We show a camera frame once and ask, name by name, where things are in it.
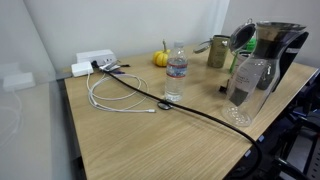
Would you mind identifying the glass carafe with metal filter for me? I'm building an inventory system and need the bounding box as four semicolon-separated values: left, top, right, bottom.
221;20;307;128

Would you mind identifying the thin white charging cable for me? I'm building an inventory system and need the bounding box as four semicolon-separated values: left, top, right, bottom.
86;72;157;114

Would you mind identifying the translucent partition panel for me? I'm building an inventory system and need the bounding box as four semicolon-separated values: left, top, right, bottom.
0;0;82;180

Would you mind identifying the round clamp lid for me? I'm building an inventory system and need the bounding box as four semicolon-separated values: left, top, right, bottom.
192;39;214;55

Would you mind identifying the green plastic bottle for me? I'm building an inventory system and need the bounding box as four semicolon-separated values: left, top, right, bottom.
228;37;257;75

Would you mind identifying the gold metallic cup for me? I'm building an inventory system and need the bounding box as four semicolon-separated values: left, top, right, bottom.
206;34;231;70

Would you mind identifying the thick black cable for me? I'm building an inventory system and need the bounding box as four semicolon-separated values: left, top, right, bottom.
91;60;266;180

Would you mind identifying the small round metal disc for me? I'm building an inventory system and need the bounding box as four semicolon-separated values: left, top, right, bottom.
156;101;174;111

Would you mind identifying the tall black thermos flask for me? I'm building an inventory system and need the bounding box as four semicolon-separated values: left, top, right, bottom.
256;30;310;94

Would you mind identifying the small black clip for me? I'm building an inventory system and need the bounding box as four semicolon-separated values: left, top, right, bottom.
218;79;231;94

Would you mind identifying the silver plug connector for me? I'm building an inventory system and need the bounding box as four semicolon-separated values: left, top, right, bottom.
99;60;131;75

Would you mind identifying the clear plastic water bottle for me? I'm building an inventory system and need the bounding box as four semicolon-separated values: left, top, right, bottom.
164;40;190;103

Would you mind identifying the round hinged tumbler lid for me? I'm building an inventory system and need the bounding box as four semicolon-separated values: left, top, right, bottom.
228;18;257;54

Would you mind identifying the white power adapter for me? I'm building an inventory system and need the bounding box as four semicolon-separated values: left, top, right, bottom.
70;61;95;78

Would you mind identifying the white power strip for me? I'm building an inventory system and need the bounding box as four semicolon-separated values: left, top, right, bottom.
75;49;118;68

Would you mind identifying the small yellow pumpkin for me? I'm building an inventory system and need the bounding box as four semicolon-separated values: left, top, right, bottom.
152;39;172;68

